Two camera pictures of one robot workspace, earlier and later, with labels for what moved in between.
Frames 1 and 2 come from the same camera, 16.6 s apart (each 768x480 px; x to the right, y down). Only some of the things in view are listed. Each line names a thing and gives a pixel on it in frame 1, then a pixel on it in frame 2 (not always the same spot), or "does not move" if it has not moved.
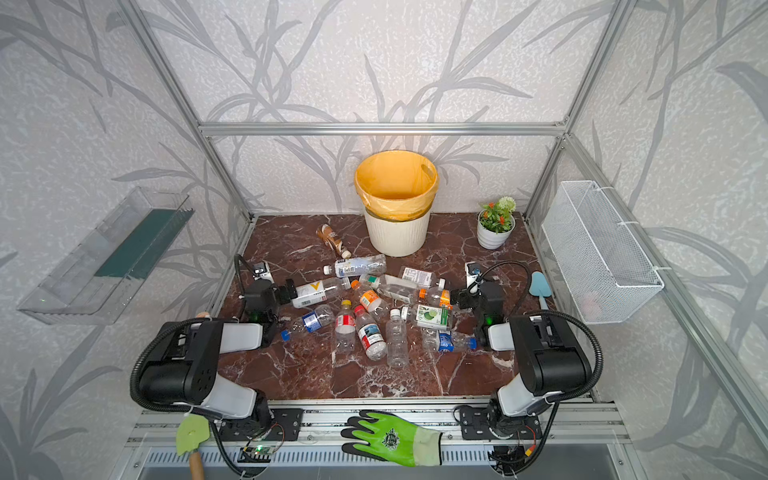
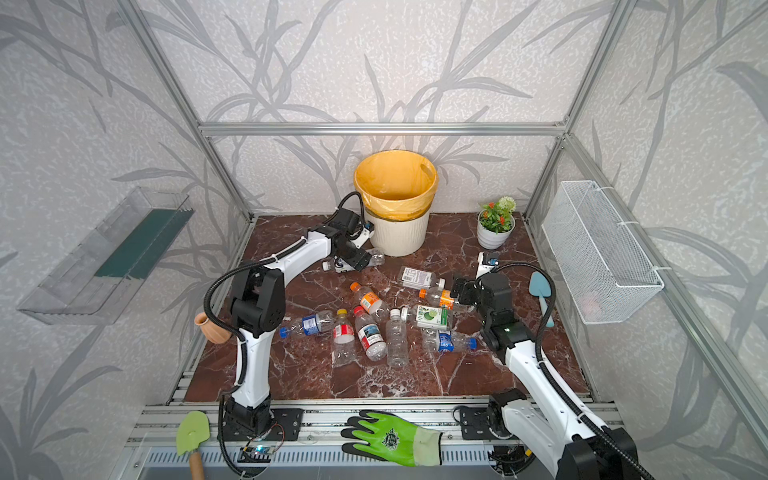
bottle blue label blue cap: (323, 316) does not move
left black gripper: (284, 292) to (355, 259)
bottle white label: (418, 277) does not move
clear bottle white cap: (396, 331) does not move
